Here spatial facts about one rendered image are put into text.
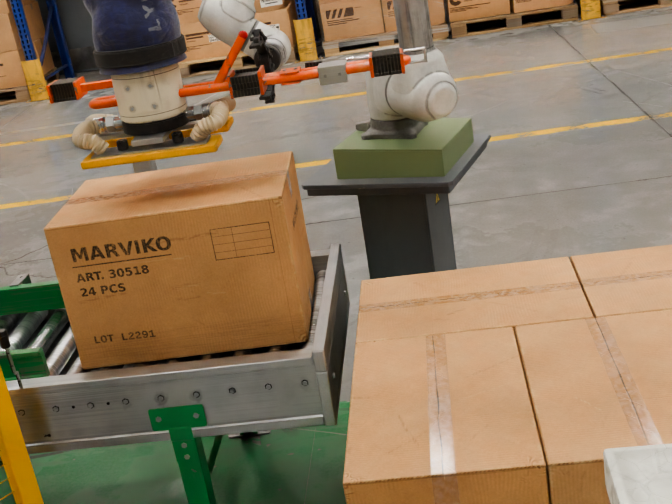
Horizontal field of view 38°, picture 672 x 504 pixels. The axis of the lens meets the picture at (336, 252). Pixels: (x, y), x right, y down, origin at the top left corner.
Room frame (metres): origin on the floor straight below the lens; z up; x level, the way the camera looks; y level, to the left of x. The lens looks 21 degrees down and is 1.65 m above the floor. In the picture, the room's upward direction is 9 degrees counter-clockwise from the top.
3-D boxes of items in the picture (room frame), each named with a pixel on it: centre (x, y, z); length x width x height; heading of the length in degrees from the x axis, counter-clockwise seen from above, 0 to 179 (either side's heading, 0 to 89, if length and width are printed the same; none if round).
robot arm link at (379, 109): (3.06, -0.26, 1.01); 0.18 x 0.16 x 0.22; 23
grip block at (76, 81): (2.74, 0.67, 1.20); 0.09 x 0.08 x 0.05; 174
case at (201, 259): (2.47, 0.39, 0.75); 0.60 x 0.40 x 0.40; 85
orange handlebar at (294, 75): (2.55, 0.19, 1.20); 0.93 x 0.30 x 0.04; 84
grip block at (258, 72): (2.42, 0.15, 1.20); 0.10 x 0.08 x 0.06; 174
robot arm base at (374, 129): (3.08, -0.24, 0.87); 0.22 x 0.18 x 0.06; 68
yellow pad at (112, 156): (2.35, 0.41, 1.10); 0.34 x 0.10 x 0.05; 84
